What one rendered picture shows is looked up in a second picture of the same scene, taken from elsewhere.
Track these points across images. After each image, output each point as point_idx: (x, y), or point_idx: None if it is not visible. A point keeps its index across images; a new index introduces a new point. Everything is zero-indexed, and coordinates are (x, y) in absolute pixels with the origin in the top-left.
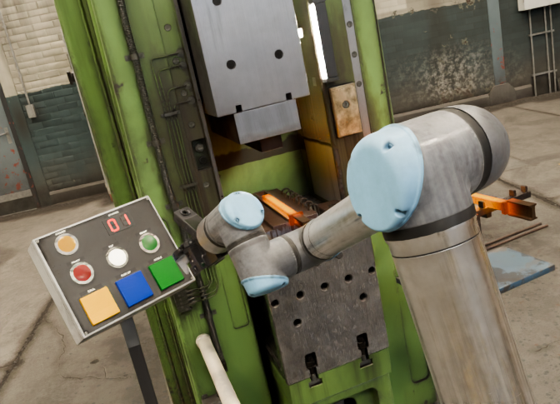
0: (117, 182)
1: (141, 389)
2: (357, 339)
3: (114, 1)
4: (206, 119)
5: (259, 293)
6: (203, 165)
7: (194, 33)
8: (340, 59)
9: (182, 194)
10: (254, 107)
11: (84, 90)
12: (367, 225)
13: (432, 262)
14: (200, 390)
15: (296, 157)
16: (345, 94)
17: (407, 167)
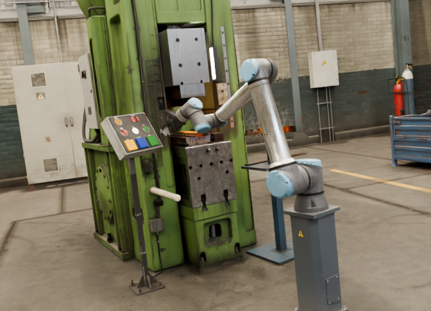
0: None
1: (134, 194)
2: (223, 192)
3: (135, 36)
4: None
5: (201, 129)
6: (161, 109)
7: (166, 52)
8: (220, 72)
9: (151, 119)
10: (188, 84)
11: (101, 76)
12: (244, 81)
13: (259, 87)
14: (149, 215)
15: None
16: (222, 86)
17: (254, 65)
